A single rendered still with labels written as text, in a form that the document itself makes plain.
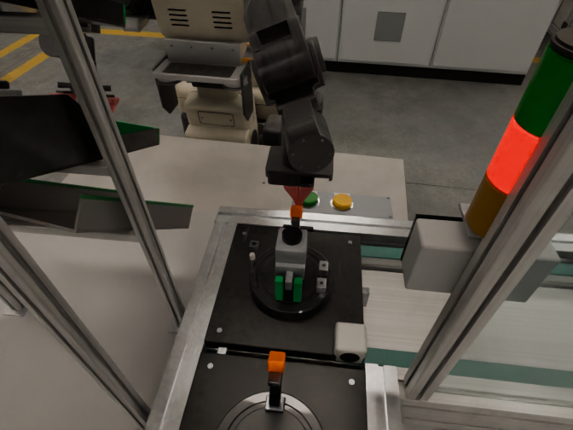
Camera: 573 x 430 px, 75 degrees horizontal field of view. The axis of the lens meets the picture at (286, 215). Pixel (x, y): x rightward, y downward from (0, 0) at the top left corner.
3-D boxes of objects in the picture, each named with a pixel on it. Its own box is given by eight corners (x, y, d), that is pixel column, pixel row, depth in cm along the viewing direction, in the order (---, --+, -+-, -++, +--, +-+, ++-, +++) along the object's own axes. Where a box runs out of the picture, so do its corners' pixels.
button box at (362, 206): (293, 208, 86) (293, 188, 81) (385, 216, 84) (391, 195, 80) (290, 230, 81) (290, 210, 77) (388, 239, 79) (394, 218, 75)
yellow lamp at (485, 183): (460, 201, 35) (478, 159, 31) (515, 206, 34) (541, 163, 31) (472, 242, 31) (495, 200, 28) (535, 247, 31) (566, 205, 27)
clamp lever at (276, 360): (268, 395, 48) (269, 349, 45) (283, 397, 48) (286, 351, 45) (263, 420, 45) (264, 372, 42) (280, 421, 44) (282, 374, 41)
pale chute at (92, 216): (127, 214, 72) (131, 191, 72) (189, 228, 70) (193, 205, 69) (-17, 210, 45) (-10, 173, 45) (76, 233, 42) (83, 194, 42)
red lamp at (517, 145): (479, 158, 31) (503, 105, 28) (541, 162, 31) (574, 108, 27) (495, 199, 28) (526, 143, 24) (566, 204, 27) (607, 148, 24)
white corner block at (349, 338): (332, 333, 59) (335, 320, 56) (362, 336, 58) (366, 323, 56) (332, 362, 56) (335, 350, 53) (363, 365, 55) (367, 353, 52)
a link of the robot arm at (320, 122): (314, 30, 46) (250, 55, 47) (330, 72, 38) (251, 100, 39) (336, 112, 54) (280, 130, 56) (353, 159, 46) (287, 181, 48)
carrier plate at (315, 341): (237, 232, 74) (236, 224, 72) (359, 242, 72) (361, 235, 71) (205, 347, 57) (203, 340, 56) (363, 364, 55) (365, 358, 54)
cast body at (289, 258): (280, 246, 62) (280, 216, 57) (306, 248, 61) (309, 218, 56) (273, 288, 56) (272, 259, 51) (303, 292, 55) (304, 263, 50)
